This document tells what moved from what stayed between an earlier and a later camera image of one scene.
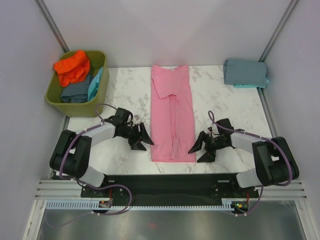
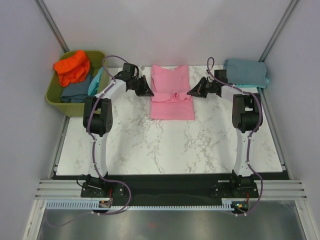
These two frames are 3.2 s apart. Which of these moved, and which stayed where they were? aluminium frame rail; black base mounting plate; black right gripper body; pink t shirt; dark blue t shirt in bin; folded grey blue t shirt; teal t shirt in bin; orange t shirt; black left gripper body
Moved: pink t shirt; black left gripper body; black right gripper body
Stayed: orange t shirt; black base mounting plate; dark blue t shirt in bin; teal t shirt in bin; folded grey blue t shirt; aluminium frame rail
